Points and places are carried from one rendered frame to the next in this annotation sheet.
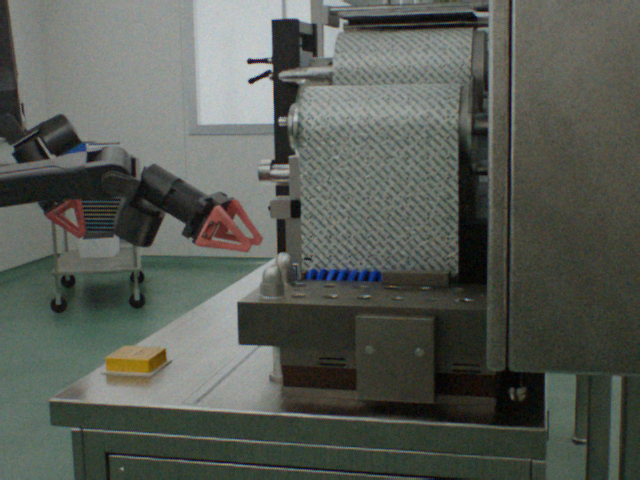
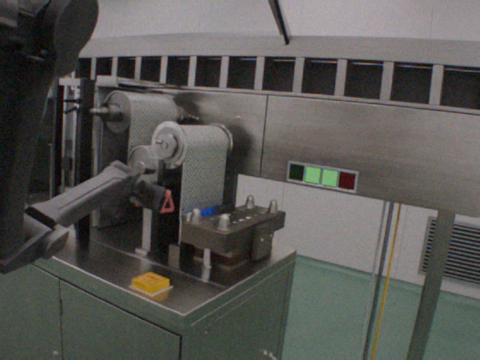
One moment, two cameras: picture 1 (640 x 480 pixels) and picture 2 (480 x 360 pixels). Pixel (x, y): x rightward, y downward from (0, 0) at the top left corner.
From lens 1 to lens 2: 1.48 m
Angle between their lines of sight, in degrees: 72
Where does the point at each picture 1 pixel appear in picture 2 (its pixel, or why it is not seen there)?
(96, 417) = (201, 313)
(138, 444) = (213, 316)
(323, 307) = (247, 227)
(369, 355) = (261, 242)
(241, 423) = (243, 285)
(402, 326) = (268, 227)
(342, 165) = (196, 164)
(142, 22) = not seen: outside the picture
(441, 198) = (220, 175)
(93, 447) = (198, 329)
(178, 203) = (147, 191)
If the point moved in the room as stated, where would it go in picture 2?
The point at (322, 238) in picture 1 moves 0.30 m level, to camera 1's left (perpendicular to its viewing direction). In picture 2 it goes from (188, 198) to (139, 219)
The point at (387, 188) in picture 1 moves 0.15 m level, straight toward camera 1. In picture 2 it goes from (207, 172) to (249, 178)
